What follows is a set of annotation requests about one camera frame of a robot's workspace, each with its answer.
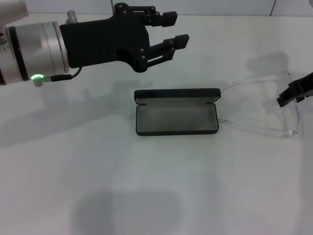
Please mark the clear white glasses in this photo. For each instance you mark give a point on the clear white glasses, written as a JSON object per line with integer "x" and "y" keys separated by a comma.
{"x": 289, "y": 133}

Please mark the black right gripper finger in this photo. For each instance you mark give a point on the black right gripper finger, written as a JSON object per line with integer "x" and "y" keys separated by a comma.
{"x": 284, "y": 99}

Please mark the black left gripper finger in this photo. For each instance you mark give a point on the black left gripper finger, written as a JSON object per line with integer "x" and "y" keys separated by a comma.
{"x": 168, "y": 18}
{"x": 181, "y": 41}

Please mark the silver cylindrical connector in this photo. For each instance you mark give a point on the silver cylindrical connector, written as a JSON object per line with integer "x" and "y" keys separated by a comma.
{"x": 71, "y": 16}

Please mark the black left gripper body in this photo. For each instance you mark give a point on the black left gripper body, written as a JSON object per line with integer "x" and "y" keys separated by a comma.
{"x": 102, "y": 41}

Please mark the black glasses case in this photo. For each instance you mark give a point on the black glasses case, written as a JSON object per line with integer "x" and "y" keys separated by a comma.
{"x": 176, "y": 120}

